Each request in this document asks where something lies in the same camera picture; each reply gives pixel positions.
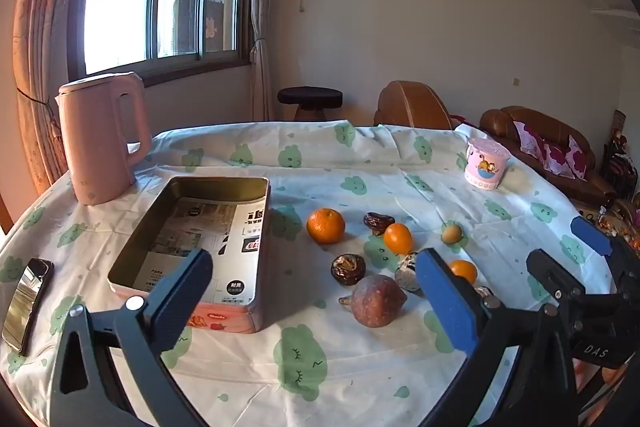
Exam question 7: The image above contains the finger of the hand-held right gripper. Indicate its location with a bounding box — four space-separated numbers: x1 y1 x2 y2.
570 216 640 300
526 248 632 340

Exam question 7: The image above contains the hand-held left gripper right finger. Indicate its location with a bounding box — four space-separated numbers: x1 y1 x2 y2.
415 248 581 427

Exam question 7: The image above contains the large dark brown stemmed fruit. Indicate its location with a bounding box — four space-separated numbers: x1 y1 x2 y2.
339 274 408 331

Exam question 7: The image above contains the black smartphone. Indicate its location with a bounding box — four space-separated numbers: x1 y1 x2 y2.
1 258 56 355

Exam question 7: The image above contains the large mandarin orange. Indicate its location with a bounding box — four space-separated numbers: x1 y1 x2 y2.
306 208 347 245

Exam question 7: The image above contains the dark round stool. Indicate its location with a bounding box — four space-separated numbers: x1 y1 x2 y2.
277 86 344 122

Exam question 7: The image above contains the orange patterned curtain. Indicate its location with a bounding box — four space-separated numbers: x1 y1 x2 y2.
12 0 101 192

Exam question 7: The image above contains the dark cluttered shelf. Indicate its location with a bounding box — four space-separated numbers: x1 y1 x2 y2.
602 109 640 253

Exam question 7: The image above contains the pink floral cushion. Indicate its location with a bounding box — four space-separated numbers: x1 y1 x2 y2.
513 121 587 180

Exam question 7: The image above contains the beige curtain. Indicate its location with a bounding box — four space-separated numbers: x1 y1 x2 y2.
248 0 286 122

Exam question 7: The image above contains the pink rectangular tin box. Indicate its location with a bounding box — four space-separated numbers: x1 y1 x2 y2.
107 176 272 335

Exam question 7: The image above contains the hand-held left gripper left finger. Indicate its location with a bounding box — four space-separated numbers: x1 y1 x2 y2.
49 249 214 427

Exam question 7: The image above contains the pink electric kettle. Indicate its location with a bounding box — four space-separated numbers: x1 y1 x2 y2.
54 72 153 206

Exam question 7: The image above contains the small orange kumquat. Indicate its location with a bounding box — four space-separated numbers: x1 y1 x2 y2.
383 223 414 256
449 259 479 286

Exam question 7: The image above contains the pink cartoon cup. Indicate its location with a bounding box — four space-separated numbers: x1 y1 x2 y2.
464 137 511 191

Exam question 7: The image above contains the brown leather sofa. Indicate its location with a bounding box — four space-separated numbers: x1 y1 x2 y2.
480 105 618 208

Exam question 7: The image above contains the tasselled curtain tieback rope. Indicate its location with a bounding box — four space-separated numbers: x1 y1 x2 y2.
17 86 57 142

